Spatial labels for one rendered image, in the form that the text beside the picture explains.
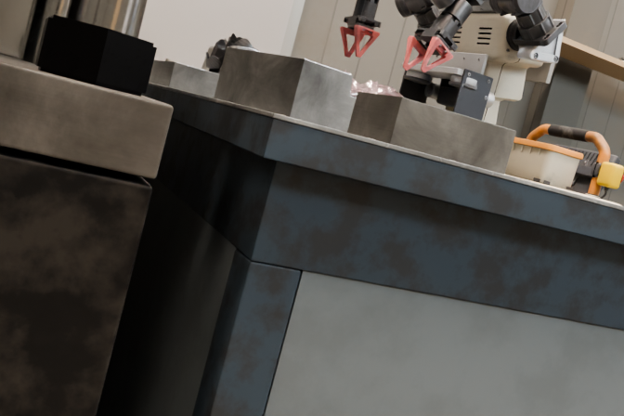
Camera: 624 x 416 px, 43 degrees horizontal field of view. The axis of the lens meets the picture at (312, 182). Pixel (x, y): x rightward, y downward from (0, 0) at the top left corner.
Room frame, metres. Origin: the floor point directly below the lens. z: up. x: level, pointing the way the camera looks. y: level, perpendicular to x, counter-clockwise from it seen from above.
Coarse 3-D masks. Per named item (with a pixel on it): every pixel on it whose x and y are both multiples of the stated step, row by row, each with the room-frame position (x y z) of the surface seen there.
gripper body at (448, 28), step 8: (440, 16) 1.87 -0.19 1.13; (448, 16) 1.86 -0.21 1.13; (440, 24) 1.86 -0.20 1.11; (448, 24) 1.86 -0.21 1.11; (456, 24) 1.86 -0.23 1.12; (416, 32) 1.90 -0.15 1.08; (440, 32) 1.82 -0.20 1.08; (448, 32) 1.86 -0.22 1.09; (448, 40) 1.84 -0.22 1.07; (456, 48) 1.85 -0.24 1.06
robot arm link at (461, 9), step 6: (456, 0) 1.88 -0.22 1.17; (462, 0) 1.87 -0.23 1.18; (450, 6) 1.87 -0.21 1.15; (456, 6) 1.87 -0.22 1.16; (462, 6) 1.87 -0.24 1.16; (468, 6) 1.87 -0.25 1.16; (444, 12) 1.88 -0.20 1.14; (450, 12) 1.86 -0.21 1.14; (456, 12) 1.86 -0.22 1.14; (462, 12) 1.87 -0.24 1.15; (468, 12) 1.88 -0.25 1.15; (456, 18) 1.87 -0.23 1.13; (462, 18) 1.87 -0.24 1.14
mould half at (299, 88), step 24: (240, 72) 1.53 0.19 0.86; (264, 72) 1.47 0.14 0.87; (288, 72) 1.41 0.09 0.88; (312, 72) 1.40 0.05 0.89; (336, 72) 1.43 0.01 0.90; (216, 96) 1.57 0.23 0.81; (240, 96) 1.51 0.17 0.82; (264, 96) 1.45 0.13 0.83; (288, 96) 1.40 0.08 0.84; (312, 96) 1.41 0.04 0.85; (336, 96) 1.44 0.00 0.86; (312, 120) 1.42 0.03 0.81; (336, 120) 1.45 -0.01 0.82
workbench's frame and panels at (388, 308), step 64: (192, 128) 0.97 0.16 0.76; (256, 128) 0.68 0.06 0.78; (192, 192) 0.90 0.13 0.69; (256, 192) 0.70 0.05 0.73; (320, 192) 0.69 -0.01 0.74; (384, 192) 0.71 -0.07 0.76; (448, 192) 0.72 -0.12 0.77; (512, 192) 0.74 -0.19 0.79; (192, 256) 0.84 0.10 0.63; (256, 256) 0.67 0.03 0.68; (320, 256) 0.70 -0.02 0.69; (384, 256) 0.72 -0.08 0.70; (448, 256) 0.75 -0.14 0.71; (512, 256) 0.77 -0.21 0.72; (576, 256) 0.80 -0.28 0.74; (128, 320) 1.06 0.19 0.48; (192, 320) 0.79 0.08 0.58; (256, 320) 0.68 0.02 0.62; (320, 320) 0.71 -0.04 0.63; (384, 320) 0.73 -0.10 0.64; (448, 320) 0.76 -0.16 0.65; (512, 320) 0.79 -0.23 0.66; (576, 320) 0.81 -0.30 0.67; (128, 384) 0.97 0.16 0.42; (192, 384) 0.74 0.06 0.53; (256, 384) 0.69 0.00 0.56; (320, 384) 0.71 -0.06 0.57; (384, 384) 0.74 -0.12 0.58; (448, 384) 0.76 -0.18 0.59; (512, 384) 0.79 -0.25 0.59; (576, 384) 0.83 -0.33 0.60
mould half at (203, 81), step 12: (240, 48) 1.78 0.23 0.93; (252, 48) 1.79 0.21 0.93; (156, 60) 1.93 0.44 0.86; (204, 60) 2.00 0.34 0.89; (156, 72) 1.89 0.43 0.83; (168, 72) 1.76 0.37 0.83; (180, 72) 1.73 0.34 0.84; (192, 72) 1.74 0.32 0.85; (204, 72) 1.75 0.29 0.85; (216, 72) 1.82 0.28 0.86; (168, 84) 1.73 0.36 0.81; (180, 84) 1.73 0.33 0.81; (192, 84) 1.74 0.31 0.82; (204, 84) 1.75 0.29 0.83; (216, 84) 1.76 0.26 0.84
